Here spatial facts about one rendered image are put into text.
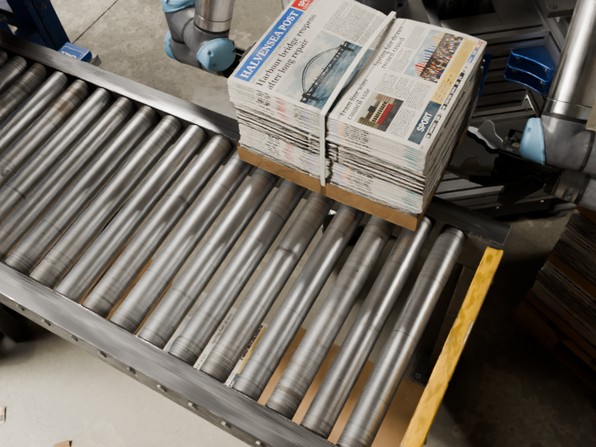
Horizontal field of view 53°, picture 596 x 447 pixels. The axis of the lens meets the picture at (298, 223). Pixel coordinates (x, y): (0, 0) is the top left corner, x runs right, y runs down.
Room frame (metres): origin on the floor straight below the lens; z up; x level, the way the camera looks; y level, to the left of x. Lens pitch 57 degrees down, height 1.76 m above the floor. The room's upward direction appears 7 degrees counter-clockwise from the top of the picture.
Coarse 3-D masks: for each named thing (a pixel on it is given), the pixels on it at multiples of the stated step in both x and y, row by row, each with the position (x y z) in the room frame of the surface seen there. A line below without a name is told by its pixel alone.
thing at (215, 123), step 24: (24, 48) 1.21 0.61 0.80; (48, 48) 1.20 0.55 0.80; (72, 72) 1.10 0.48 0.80; (96, 72) 1.09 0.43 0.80; (120, 96) 1.01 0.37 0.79; (144, 96) 1.00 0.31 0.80; (168, 96) 0.99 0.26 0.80; (192, 120) 0.91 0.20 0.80; (216, 120) 0.90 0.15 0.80; (432, 216) 0.59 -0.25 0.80; (456, 216) 0.58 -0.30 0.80; (480, 216) 0.58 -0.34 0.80; (432, 240) 0.58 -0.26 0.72; (480, 240) 0.53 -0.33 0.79; (504, 240) 0.52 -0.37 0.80
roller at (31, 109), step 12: (60, 72) 1.11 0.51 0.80; (48, 84) 1.07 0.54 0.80; (60, 84) 1.08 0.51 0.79; (36, 96) 1.04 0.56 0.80; (48, 96) 1.04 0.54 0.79; (24, 108) 1.00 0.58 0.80; (36, 108) 1.01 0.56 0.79; (12, 120) 0.97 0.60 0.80; (24, 120) 0.98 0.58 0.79; (0, 132) 0.94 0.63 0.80; (12, 132) 0.95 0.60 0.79; (0, 144) 0.91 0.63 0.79
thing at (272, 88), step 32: (320, 0) 0.95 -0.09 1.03; (352, 0) 0.94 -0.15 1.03; (288, 32) 0.87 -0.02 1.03; (320, 32) 0.86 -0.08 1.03; (352, 32) 0.86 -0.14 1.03; (256, 64) 0.80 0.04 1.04; (288, 64) 0.79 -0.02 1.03; (320, 64) 0.78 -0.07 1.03; (256, 96) 0.74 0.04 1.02; (288, 96) 0.71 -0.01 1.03; (256, 128) 0.75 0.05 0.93; (288, 128) 0.70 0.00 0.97; (288, 160) 0.71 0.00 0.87
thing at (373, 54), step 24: (360, 48) 0.82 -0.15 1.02; (384, 48) 0.81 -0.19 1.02; (336, 72) 0.76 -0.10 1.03; (360, 72) 0.76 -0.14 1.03; (312, 120) 0.68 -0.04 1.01; (336, 120) 0.65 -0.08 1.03; (312, 144) 0.68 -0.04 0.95; (336, 144) 0.65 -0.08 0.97; (312, 168) 0.68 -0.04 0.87; (336, 168) 0.66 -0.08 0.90
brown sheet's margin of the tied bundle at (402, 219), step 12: (348, 192) 0.63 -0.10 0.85; (432, 192) 0.61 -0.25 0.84; (348, 204) 0.63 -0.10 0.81; (360, 204) 0.62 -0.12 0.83; (372, 204) 0.61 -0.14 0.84; (384, 216) 0.59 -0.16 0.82; (396, 216) 0.58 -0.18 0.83; (408, 216) 0.57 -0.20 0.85; (420, 216) 0.57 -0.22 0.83; (408, 228) 0.56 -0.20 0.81
